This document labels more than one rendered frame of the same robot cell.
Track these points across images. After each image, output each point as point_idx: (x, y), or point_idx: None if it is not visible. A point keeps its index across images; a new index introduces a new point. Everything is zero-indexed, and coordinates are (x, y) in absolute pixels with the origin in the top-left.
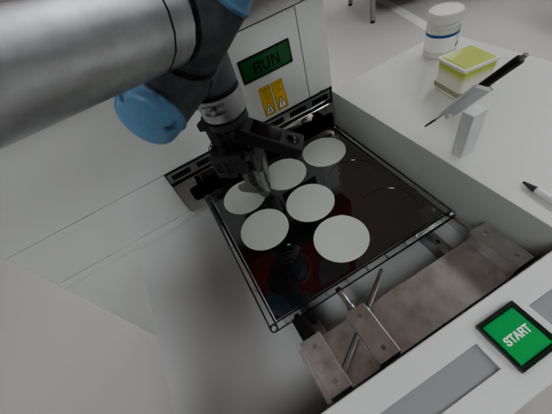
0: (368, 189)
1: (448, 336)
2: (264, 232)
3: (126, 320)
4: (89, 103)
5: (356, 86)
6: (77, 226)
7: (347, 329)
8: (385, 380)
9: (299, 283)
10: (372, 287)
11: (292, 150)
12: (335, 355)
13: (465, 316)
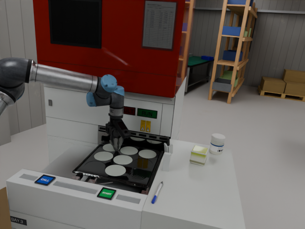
0: (140, 168)
1: (96, 185)
2: (102, 156)
3: None
4: (73, 88)
5: (176, 142)
6: (66, 121)
7: None
8: (75, 181)
9: (91, 169)
10: None
11: (122, 134)
12: None
13: (104, 186)
